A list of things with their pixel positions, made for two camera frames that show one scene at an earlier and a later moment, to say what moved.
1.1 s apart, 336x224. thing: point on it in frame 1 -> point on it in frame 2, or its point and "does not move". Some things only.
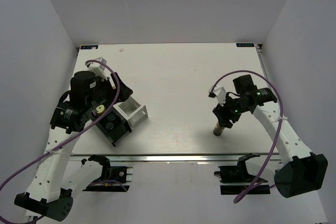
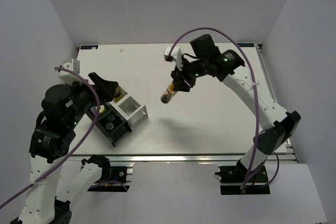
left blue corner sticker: x=88 y=46 does not move
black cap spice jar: x=111 y=117 does not move
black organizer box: x=113 y=126 does not move
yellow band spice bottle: x=218 y=130 -> x=169 y=94
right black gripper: x=221 y=111 -> x=178 y=77
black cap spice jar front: x=109 y=126 does not move
